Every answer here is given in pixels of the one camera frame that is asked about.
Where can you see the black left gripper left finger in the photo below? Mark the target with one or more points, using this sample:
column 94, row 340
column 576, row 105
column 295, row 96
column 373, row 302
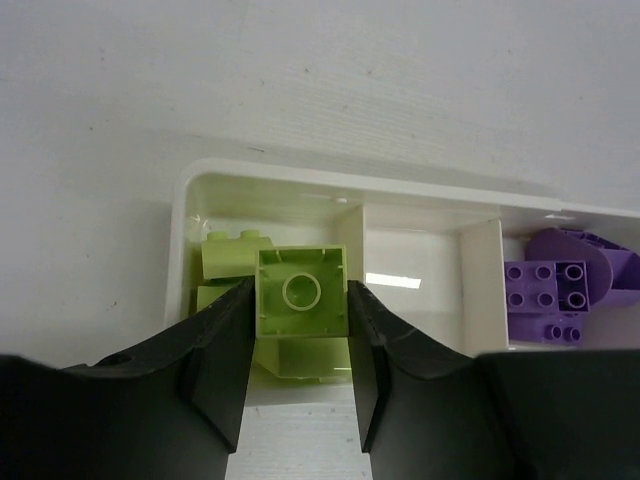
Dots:
column 169, row 407

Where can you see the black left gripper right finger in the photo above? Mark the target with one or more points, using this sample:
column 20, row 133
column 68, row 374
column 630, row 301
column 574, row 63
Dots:
column 426, row 411

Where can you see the green sloped lego brick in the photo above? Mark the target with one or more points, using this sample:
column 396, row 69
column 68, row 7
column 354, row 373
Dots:
column 322, row 359

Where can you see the green two-stud lego brick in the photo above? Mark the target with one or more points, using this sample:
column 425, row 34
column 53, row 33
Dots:
column 207, row 294

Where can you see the green square lego brick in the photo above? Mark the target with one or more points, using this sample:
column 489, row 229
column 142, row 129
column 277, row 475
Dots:
column 301, row 292

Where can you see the purple rounded lego brick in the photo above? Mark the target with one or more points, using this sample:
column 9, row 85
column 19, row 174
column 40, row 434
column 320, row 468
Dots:
column 612, row 271

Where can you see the white three-compartment tray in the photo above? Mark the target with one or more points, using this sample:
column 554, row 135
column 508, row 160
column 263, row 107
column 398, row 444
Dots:
column 431, row 253

